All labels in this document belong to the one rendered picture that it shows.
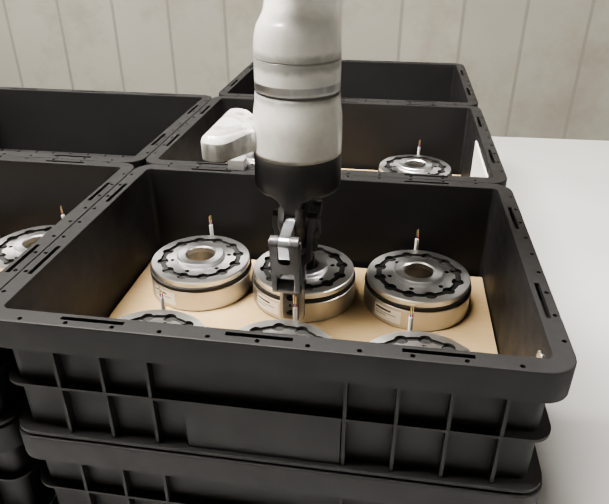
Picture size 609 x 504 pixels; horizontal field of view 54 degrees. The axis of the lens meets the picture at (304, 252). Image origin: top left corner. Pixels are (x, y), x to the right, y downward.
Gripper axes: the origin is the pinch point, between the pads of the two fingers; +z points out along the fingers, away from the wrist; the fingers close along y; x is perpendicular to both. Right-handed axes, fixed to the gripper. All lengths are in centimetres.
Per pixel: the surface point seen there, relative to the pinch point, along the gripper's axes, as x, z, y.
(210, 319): 8.1, 2.5, -3.1
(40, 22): 135, 4, 180
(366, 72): -1, -5, 70
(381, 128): -5.6, -3.9, 40.0
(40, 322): 14.3, -7.6, -18.6
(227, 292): 7.0, 0.9, -0.5
